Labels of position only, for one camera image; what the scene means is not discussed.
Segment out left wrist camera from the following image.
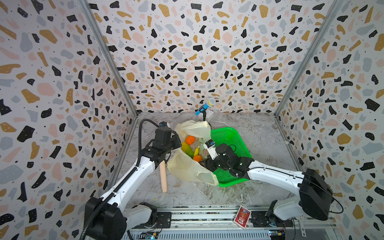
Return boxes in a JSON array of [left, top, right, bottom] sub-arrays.
[[155, 122, 175, 145]]

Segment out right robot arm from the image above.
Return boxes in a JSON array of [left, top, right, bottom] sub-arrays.
[[202, 140, 335, 226]]

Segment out blue toy microphone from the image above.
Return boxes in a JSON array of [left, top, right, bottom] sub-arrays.
[[195, 98, 216, 116]]

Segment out yellow toy banana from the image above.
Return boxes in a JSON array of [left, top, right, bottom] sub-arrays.
[[194, 147, 200, 157]]

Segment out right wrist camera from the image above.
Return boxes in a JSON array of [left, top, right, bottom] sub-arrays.
[[204, 140, 218, 160]]

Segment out yellow-green toy mango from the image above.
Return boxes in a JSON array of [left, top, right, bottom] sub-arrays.
[[181, 142, 194, 158]]

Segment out white cardboard box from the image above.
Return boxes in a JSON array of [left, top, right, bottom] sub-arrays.
[[206, 109, 214, 121]]

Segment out green plastic basket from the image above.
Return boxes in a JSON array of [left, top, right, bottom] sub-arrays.
[[211, 127, 252, 188]]

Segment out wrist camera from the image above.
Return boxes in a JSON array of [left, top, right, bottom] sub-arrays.
[[155, 122, 175, 145], [204, 140, 218, 160]]

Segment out beige toy microphone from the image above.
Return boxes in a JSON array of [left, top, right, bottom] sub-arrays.
[[159, 161, 168, 193]]

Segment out yellow plastic bag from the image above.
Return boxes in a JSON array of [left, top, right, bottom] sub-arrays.
[[167, 120, 219, 186]]

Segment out orange toy fruit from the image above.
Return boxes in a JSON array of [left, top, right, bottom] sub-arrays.
[[185, 136, 196, 145], [193, 155, 203, 162]]

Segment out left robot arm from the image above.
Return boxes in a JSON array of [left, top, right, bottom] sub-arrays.
[[80, 122, 182, 240]]

